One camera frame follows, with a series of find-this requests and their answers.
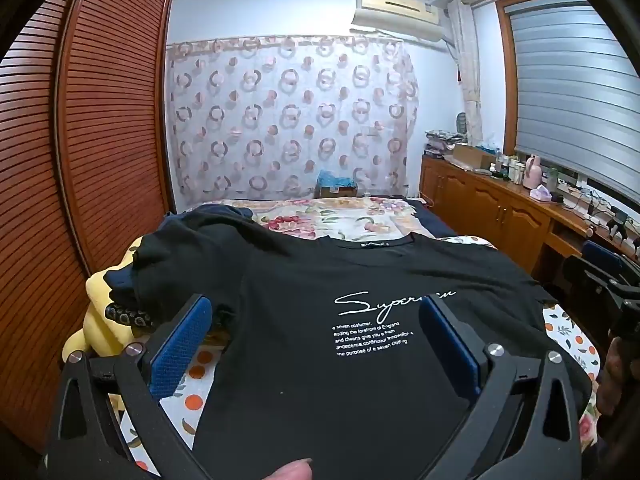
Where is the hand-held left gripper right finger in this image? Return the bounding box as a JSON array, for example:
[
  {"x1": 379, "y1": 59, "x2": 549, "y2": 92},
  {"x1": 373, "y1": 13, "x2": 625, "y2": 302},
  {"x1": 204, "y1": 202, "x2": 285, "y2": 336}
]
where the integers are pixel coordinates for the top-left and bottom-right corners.
[{"x1": 419, "y1": 297, "x2": 583, "y2": 480}]

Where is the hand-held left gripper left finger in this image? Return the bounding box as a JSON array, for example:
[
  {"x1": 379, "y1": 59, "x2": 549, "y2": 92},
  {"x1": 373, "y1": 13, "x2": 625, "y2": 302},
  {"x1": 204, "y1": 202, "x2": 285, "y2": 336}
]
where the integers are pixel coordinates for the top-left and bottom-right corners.
[{"x1": 40, "y1": 294, "x2": 216, "y2": 480}]

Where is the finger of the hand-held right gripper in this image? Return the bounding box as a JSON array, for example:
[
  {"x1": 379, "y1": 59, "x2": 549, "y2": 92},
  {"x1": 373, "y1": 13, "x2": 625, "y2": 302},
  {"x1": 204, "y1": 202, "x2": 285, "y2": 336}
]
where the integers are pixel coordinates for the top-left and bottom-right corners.
[
  {"x1": 564, "y1": 254, "x2": 622, "y2": 292},
  {"x1": 581, "y1": 240, "x2": 624, "y2": 264}
]

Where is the black printed t-shirt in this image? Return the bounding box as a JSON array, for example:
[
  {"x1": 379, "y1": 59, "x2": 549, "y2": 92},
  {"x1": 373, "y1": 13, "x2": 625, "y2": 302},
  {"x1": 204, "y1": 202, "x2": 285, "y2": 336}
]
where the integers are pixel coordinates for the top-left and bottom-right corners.
[{"x1": 110, "y1": 210, "x2": 557, "y2": 480}]

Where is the person's right hand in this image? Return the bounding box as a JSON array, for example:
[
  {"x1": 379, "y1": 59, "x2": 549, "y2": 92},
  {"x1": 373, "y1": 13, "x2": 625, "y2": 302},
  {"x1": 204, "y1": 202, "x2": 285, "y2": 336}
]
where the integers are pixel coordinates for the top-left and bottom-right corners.
[{"x1": 600, "y1": 337, "x2": 626, "y2": 403}]

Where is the person's left hand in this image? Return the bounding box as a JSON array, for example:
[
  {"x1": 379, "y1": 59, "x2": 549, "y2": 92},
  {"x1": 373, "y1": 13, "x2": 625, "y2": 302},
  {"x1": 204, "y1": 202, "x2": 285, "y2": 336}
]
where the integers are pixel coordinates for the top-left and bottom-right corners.
[{"x1": 270, "y1": 459, "x2": 315, "y2": 480}]

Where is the navy patterned folded cloth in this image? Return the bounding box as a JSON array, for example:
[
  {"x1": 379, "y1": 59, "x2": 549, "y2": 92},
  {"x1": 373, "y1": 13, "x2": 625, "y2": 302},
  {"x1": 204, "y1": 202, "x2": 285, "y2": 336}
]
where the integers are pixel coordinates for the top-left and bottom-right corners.
[{"x1": 102, "y1": 260, "x2": 161, "y2": 332}]

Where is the orange fruit print sheet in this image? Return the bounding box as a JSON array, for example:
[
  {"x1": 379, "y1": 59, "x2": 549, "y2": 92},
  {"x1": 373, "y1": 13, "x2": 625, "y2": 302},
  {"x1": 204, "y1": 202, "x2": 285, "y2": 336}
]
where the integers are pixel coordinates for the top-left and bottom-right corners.
[{"x1": 120, "y1": 302, "x2": 601, "y2": 480}]

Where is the yellow plush pillow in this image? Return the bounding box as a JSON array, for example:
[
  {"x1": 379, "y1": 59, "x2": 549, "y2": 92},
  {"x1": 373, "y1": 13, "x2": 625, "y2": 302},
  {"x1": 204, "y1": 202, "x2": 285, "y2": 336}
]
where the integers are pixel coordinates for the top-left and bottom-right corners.
[{"x1": 60, "y1": 240, "x2": 151, "y2": 363}]

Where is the pink thermos jug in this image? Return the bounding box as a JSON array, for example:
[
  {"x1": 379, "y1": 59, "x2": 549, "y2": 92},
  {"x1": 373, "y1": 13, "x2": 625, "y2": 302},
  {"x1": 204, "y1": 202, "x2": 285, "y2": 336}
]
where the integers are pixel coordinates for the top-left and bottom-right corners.
[{"x1": 522, "y1": 155, "x2": 544, "y2": 190}]

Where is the cluster of cosmetic bottles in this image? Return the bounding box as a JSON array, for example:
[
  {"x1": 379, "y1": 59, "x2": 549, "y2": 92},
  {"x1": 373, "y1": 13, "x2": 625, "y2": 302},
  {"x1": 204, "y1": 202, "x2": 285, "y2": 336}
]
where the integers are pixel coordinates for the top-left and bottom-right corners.
[{"x1": 496, "y1": 155, "x2": 524, "y2": 184}]

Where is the wooden sideboard cabinet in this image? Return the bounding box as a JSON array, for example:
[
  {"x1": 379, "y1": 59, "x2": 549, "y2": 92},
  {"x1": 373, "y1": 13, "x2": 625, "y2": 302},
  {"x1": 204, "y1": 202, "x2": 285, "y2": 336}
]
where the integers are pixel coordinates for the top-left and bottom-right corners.
[{"x1": 419, "y1": 154, "x2": 640, "y2": 281}]

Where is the navy bed sheet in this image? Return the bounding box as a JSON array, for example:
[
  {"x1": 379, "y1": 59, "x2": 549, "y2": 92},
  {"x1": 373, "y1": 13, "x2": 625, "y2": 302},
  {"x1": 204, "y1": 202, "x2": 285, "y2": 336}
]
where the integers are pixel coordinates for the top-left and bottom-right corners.
[{"x1": 400, "y1": 198, "x2": 457, "y2": 239}]

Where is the grey window roller blind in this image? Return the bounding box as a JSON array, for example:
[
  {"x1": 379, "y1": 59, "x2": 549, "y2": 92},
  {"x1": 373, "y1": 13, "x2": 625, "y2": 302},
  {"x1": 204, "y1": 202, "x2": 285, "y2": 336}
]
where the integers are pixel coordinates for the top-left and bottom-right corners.
[{"x1": 507, "y1": 2, "x2": 640, "y2": 211}]

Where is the open cardboard box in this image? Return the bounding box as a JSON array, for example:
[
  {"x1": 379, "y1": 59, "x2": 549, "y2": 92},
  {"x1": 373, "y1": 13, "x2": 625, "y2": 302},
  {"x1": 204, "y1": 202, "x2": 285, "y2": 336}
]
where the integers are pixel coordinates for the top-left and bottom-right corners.
[{"x1": 452, "y1": 144, "x2": 499, "y2": 171}]

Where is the floral blanket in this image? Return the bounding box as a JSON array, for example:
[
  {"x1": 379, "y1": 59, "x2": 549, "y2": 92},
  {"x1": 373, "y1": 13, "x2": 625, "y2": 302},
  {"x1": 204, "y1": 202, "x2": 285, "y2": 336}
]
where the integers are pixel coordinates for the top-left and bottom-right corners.
[{"x1": 180, "y1": 197, "x2": 432, "y2": 242}]

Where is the stack of folded fabrics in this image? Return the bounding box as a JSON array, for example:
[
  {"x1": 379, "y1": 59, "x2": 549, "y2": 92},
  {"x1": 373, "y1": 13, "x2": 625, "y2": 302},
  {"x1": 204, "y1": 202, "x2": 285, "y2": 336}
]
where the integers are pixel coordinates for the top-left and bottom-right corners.
[{"x1": 425, "y1": 130, "x2": 467, "y2": 157}]

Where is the cardboard box with label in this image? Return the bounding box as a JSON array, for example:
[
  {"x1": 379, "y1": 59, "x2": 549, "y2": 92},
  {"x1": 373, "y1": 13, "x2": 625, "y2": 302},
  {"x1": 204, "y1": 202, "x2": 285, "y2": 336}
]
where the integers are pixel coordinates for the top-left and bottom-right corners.
[{"x1": 314, "y1": 182, "x2": 359, "y2": 200}]

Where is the blue plastic bag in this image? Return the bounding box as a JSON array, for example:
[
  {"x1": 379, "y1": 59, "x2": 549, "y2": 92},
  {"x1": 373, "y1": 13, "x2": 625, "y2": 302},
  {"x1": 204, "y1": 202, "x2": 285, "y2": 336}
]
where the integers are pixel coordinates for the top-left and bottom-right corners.
[{"x1": 317, "y1": 170, "x2": 357, "y2": 189}]

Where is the beige tied side curtain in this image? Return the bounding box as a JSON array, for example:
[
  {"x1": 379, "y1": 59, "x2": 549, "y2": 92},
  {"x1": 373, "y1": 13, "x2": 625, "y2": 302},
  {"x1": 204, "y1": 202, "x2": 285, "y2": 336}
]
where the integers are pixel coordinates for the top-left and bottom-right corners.
[{"x1": 446, "y1": 0, "x2": 483, "y2": 146}]

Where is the brown louvered wooden wardrobe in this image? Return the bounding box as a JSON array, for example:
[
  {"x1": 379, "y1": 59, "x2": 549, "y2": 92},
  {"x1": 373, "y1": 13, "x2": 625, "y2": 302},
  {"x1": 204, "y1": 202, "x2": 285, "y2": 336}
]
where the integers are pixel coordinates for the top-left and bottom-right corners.
[{"x1": 0, "y1": 0, "x2": 177, "y2": 456}]

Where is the sheer curtain with circle print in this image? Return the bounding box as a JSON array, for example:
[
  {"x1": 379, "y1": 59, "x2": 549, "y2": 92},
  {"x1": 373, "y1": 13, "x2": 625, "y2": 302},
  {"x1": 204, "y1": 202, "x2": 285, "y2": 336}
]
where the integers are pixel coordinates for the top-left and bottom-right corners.
[{"x1": 166, "y1": 36, "x2": 420, "y2": 201}]

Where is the tangle of cables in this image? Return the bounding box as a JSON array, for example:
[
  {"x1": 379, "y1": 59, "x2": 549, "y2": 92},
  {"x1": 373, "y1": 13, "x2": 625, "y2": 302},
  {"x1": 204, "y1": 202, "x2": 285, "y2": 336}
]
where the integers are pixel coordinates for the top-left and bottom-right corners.
[{"x1": 564, "y1": 185, "x2": 618, "y2": 223}]

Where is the beige wall air conditioner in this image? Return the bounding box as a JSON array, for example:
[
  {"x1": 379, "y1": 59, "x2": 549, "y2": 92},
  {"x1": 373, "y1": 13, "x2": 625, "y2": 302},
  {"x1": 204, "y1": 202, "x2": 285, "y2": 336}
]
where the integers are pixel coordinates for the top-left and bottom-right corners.
[{"x1": 351, "y1": 0, "x2": 446, "y2": 42}]

